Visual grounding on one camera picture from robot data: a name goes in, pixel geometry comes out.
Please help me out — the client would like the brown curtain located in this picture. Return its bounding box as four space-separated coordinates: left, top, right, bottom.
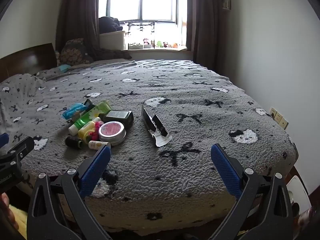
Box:
186 0 242 65
55 0 112 60

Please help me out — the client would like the dark patterned pillow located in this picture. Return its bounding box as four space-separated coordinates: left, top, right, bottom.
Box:
58 38 94 67

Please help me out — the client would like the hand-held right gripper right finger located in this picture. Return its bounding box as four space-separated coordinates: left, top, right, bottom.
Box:
210 143 293 240

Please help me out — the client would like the white storage box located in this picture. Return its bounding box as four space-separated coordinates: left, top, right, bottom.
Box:
99 31 126 51

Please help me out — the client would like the green daisy print tube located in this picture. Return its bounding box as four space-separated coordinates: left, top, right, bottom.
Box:
69 100 113 135

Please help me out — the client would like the dark small bottle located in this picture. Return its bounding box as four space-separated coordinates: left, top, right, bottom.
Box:
65 136 83 150

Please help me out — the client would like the round pink lid tin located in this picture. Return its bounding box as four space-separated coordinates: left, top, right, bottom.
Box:
98 121 127 147

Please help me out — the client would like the blue wipes packet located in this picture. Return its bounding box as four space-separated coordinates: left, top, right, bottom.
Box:
62 103 88 119

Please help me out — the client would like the black drying rack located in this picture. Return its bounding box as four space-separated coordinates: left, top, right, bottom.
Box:
125 21 157 37

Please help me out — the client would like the person's left hand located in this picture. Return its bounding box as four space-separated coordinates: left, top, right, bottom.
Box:
0 192 19 230

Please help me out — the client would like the pink hair tie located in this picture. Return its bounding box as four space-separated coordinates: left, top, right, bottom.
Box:
90 120 104 142

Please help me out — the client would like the small white bottle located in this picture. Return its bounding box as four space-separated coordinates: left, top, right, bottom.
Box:
88 140 110 151

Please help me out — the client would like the grey shaggy rug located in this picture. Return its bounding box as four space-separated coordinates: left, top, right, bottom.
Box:
0 59 299 235

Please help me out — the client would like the opened silver carton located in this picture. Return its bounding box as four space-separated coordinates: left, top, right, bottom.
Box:
141 104 173 147

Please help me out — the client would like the dark green square jar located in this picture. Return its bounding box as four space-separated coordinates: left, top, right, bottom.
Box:
102 110 134 130

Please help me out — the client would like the white plastic object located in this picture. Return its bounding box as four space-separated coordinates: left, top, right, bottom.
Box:
286 175 312 215

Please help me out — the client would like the dark clothes pile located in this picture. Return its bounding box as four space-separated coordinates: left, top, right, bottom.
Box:
99 16 123 34

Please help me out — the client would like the small yellow bottle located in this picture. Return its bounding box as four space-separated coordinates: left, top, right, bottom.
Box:
78 121 97 140

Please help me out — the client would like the window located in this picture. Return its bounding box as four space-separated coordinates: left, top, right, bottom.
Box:
99 0 188 48

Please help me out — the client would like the yellow fleece garment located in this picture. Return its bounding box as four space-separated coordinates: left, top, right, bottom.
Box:
9 204 28 239

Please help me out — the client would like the dark wooden headboard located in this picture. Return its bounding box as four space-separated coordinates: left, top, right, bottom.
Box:
0 42 58 84

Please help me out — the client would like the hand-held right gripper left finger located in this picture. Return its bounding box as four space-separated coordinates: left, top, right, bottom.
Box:
26 142 112 240

